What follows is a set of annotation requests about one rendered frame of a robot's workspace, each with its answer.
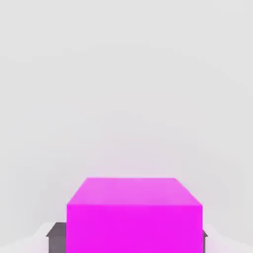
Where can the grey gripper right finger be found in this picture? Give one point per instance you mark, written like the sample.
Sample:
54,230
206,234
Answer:
205,244

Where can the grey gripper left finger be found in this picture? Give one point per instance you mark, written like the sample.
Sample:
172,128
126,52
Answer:
56,240

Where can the small magenta cube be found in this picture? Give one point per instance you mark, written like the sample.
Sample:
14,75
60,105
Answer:
134,223

